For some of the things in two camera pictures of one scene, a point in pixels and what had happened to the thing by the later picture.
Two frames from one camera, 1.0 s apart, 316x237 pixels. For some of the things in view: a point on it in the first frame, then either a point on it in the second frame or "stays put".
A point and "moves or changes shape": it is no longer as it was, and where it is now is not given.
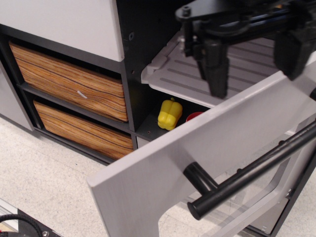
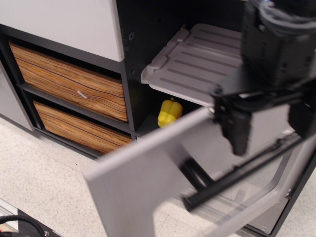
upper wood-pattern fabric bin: (89, 87) stays put
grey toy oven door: (229, 175) moves or changes shape
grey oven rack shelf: (252, 62) stays put
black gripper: (232, 20) → (278, 68)
